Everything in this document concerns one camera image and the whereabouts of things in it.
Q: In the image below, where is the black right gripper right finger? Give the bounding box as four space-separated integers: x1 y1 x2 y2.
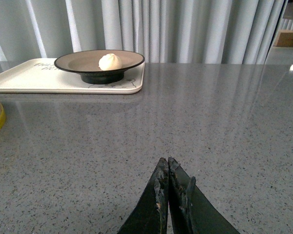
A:
168 157 239 234

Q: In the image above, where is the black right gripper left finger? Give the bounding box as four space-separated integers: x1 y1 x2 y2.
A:
118 158 169 234

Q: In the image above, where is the white steamed bun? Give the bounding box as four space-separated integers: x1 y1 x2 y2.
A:
99 53 123 71

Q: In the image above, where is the white bear print tray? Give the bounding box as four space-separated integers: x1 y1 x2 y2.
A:
0 58 145 94

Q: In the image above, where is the grey pleated curtain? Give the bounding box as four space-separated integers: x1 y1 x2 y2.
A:
0 0 286 64

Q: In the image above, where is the brown cardboard box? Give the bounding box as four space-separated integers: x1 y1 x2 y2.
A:
274 29 293 47

